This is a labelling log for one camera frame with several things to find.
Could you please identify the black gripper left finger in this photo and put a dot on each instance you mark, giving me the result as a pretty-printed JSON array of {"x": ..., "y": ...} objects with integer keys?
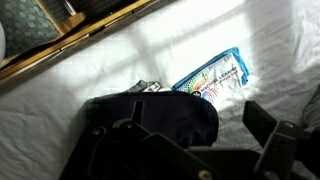
[{"x": 133, "y": 156}]

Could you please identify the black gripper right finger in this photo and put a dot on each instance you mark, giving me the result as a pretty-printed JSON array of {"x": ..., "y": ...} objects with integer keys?
[{"x": 278, "y": 146}]

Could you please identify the black hooded jacket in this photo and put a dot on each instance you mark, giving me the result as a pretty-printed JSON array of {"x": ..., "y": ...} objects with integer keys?
[{"x": 176, "y": 116}]

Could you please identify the white bed mattress sheet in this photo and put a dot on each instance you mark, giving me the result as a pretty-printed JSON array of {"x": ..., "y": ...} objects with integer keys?
[{"x": 66, "y": 110}]

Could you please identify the white round laundry hamper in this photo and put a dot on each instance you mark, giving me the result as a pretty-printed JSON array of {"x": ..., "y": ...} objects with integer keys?
[{"x": 1, "y": 43}]

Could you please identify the rumpled grey duvet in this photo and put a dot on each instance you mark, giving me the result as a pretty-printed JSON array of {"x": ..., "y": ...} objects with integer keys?
[{"x": 311, "y": 110}]

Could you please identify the folded white shirt blue trim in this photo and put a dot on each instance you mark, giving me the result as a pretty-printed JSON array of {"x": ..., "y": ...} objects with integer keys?
[{"x": 220, "y": 78}]

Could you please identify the wooden chair patterned green seat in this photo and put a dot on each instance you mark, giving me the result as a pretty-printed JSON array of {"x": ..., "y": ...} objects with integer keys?
[{"x": 23, "y": 23}]

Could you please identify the light wooden bed frame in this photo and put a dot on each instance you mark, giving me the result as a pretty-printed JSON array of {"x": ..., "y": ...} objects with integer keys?
[{"x": 80, "y": 33}]

